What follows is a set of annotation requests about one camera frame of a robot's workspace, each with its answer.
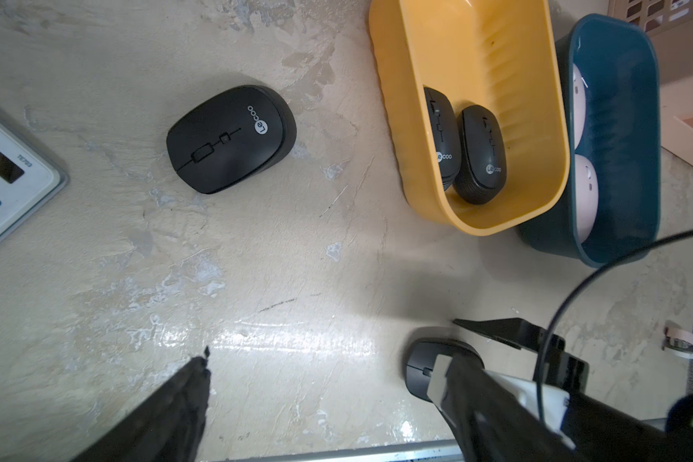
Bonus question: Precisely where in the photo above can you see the small white pink device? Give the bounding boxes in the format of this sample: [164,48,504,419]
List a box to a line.
[662,323,693,360]

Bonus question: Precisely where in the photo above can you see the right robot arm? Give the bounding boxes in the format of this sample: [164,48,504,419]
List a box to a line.
[434,319,693,461]

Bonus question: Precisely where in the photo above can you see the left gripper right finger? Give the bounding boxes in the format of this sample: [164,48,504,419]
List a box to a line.
[427,355,585,461]

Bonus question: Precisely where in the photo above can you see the pink mouse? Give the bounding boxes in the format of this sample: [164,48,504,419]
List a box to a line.
[575,154,599,243]
[572,65,587,148]

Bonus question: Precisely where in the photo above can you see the yellow plastic storage box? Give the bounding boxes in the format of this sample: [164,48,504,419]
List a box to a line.
[368,1,571,237]

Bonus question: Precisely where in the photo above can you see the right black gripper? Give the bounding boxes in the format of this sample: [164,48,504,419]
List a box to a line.
[452,318,589,393]

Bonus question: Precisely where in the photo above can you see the teal plastic storage box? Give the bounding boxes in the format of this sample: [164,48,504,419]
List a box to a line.
[519,13,660,268]

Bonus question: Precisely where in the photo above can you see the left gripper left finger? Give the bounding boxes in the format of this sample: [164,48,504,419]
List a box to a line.
[74,348,211,461]

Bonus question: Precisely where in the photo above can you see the black mouse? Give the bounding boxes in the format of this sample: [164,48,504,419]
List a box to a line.
[454,105,507,205]
[166,85,298,194]
[403,338,485,402]
[423,87,462,191]

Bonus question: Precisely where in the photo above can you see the pink desktop file organizer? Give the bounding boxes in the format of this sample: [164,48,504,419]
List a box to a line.
[608,0,693,167]

